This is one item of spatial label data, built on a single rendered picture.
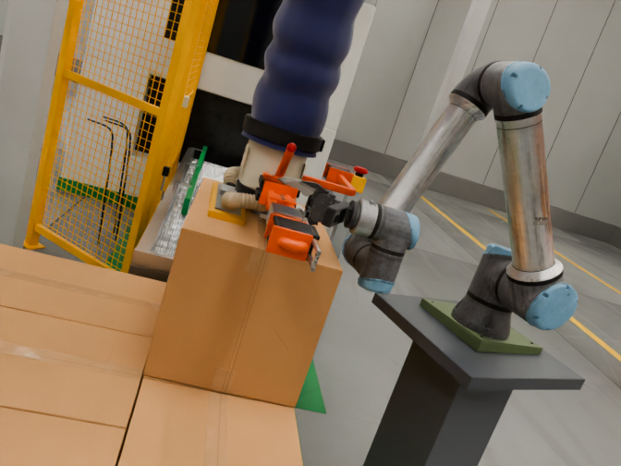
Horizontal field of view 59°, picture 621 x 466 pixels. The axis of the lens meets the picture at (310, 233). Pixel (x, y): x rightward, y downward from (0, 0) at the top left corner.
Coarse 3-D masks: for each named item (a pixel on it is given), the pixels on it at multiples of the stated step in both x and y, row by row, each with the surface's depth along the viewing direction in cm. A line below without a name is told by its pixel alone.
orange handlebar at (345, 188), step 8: (304, 176) 163; (320, 184) 164; (328, 184) 165; (336, 184) 166; (344, 184) 176; (272, 192) 125; (344, 192) 166; (352, 192) 167; (272, 200) 121; (280, 200) 121; (288, 200) 124; (280, 240) 97; (288, 240) 96; (296, 240) 97; (288, 248) 96; (296, 248) 96; (304, 248) 97
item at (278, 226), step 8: (272, 216) 103; (280, 216) 103; (272, 224) 104; (280, 224) 98; (288, 224) 100; (296, 224) 102; (304, 224) 104; (264, 232) 105; (272, 232) 96; (280, 232) 97; (288, 232) 97; (296, 232) 97; (304, 232) 98; (272, 240) 97; (304, 240) 98; (272, 248) 97; (280, 248) 98; (288, 256) 98; (296, 256) 98; (304, 256) 99
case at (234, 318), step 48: (192, 240) 129; (240, 240) 132; (192, 288) 133; (240, 288) 134; (288, 288) 135; (336, 288) 137; (192, 336) 136; (240, 336) 137; (288, 336) 139; (192, 384) 140; (240, 384) 141; (288, 384) 143
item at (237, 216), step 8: (216, 184) 171; (232, 184) 164; (216, 192) 161; (216, 200) 152; (208, 208) 148; (216, 208) 145; (240, 208) 151; (216, 216) 143; (224, 216) 143; (232, 216) 143; (240, 216) 145; (240, 224) 144
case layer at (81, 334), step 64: (0, 256) 174; (0, 320) 142; (64, 320) 151; (128, 320) 162; (0, 384) 120; (64, 384) 126; (128, 384) 133; (0, 448) 103; (64, 448) 108; (128, 448) 113; (192, 448) 119; (256, 448) 126
